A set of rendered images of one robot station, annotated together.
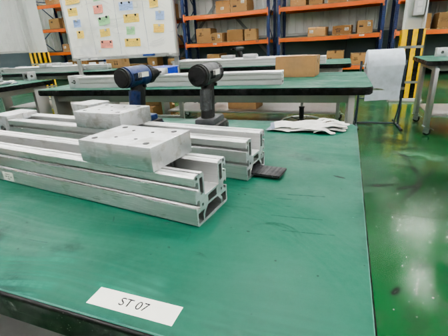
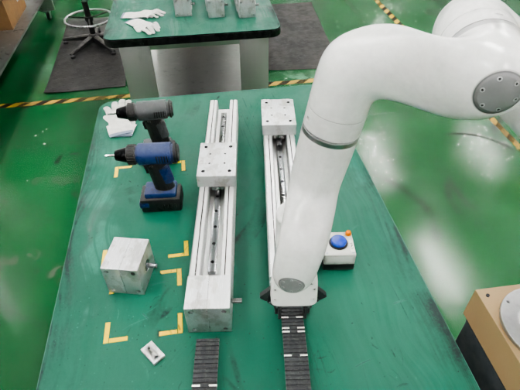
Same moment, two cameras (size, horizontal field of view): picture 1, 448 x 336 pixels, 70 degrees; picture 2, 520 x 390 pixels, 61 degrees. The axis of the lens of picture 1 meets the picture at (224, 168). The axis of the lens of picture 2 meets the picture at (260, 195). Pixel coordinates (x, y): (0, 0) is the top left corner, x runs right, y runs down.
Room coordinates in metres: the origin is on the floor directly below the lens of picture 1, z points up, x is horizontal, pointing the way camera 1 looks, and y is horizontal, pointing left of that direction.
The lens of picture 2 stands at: (1.23, 1.25, 1.70)
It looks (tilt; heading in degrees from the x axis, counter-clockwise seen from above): 42 degrees down; 241
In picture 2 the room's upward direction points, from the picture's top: 1 degrees counter-clockwise
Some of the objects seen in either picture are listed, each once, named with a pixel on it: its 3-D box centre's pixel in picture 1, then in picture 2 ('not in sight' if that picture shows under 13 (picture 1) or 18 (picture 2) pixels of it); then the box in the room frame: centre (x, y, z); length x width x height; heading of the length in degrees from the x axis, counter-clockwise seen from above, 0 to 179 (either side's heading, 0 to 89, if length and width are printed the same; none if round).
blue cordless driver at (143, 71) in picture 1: (145, 100); (147, 176); (1.03, 0.24, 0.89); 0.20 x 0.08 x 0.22; 154
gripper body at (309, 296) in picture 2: not in sight; (293, 281); (0.88, 0.77, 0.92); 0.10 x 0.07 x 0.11; 151
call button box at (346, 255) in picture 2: not in sight; (333, 250); (0.69, 0.68, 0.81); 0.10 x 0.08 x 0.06; 151
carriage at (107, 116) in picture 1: (114, 121); (217, 167); (0.83, 0.28, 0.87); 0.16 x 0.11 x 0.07; 61
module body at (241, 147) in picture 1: (117, 139); (219, 179); (0.83, 0.28, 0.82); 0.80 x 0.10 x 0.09; 61
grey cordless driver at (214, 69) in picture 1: (212, 100); (145, 132); (0.96, 0.02, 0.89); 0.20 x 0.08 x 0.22; 159
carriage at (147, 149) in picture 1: (137, 153); (278, 120); (0.54, 0.15, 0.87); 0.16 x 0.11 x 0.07; 61
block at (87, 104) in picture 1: (90, 115); (134, 265); (1.16, 0.48, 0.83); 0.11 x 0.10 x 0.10; 145
